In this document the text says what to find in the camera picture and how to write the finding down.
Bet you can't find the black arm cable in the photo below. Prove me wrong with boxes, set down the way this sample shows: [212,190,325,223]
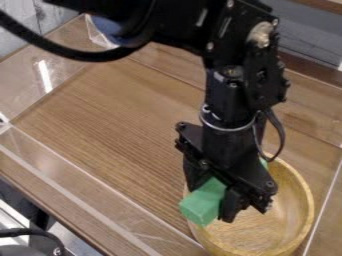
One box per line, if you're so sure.
[252,108,287,163]

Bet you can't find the green rectangular block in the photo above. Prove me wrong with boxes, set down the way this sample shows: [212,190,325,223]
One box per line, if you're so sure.
[178,170,252,227]

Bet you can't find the clear acrylic corner bracket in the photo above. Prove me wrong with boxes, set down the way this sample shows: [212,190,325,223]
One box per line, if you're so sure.
[85,15,117,50]

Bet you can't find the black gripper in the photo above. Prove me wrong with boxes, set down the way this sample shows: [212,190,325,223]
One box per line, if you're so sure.
[174,105,279,223]

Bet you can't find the black cable lower left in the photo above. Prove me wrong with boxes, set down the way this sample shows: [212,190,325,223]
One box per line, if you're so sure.
[0,227,68,256]

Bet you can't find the clear acrylic enclosure wall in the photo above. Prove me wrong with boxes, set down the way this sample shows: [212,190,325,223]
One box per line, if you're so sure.
[0,11,342,256]

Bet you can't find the brown wooden bowl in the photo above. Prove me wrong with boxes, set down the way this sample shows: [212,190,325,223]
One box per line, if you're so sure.
[186,159,315,256]

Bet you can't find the grey metal frame part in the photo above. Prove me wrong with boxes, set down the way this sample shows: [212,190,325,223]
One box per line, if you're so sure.
[0,197,101,256]

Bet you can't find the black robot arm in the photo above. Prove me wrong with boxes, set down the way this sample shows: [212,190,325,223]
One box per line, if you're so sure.
[0,0,289,223]

